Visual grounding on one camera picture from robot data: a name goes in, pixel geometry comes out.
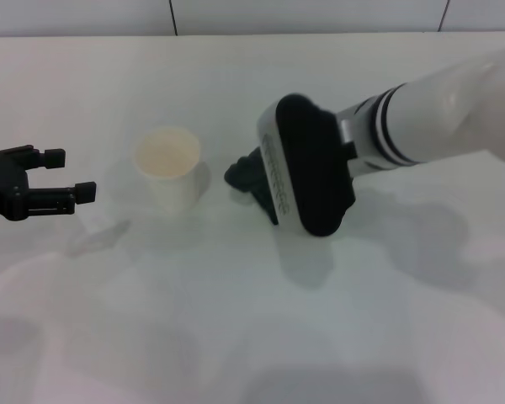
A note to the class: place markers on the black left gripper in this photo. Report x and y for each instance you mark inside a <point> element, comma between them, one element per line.
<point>4,185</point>

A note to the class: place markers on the white paper cup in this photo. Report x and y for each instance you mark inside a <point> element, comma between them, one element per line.
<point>170,185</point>

